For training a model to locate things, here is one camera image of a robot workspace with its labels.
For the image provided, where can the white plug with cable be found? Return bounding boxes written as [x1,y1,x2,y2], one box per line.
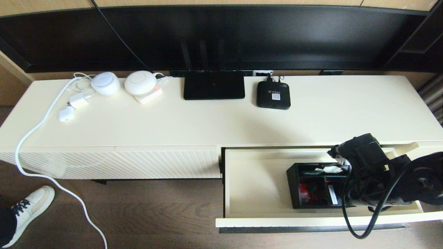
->
[154,72,172,85]

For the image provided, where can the white sneaker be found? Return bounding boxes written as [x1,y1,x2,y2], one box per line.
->
[3,186,55,248]

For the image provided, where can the white flat charger adapter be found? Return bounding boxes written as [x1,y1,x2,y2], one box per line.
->
[69,92,95,109]

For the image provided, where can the red snack packet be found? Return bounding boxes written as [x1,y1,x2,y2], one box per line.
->
[299,183,321,203]

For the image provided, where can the dark trouser leg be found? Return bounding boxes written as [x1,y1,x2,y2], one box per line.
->
[0,207,16,247]

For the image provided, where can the cream ribbed cabinet door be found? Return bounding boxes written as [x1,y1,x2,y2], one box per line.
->
[115,145,222,179]

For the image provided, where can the small white cube charger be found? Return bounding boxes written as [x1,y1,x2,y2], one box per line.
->
[58,105,75,122]

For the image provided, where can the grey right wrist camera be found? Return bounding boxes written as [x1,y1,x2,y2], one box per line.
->
[327,145,351,167]

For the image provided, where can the cream tv cabinet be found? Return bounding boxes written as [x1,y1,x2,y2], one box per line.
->
[0,75,443,181]

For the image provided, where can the black compartment organizer box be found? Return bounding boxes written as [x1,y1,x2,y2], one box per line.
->
[286,162,354,209]

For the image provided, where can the white pink power strip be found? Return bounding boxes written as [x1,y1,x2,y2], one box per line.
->
[133,86,164,105]

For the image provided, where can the black wall shelf unit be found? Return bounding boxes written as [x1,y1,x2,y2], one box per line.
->
[382,0,443,72]

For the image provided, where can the black router with antennas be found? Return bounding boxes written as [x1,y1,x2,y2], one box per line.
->
[180,39,246,101]

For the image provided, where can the black set-top box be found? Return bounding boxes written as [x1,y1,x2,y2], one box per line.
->
[257,81,291,110]

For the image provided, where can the cream ribbed drawer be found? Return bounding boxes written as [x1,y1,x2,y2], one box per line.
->
[216,142,443,233]

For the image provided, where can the thin black hanging cable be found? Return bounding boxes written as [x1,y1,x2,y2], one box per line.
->
[91,0,153,72]

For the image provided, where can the grey curtain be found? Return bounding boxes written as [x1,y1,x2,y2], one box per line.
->
[417,73,443,127]

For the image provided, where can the thin white charger cable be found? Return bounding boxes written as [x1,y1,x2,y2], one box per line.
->
[67,72,98,100]

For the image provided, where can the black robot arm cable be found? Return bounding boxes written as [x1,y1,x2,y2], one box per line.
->
[342,163,410,240]

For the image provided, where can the large black television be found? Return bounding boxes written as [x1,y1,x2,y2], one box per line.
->
[0,5,443,73]

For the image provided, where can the thick white power cable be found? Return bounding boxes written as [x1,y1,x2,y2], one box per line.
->
[15,76,108,249]

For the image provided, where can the white packet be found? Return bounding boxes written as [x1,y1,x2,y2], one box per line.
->
[315,166,343,174]

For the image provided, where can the white round dome device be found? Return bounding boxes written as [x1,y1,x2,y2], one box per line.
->
[124,71,158,96]
[91,72,121,96]

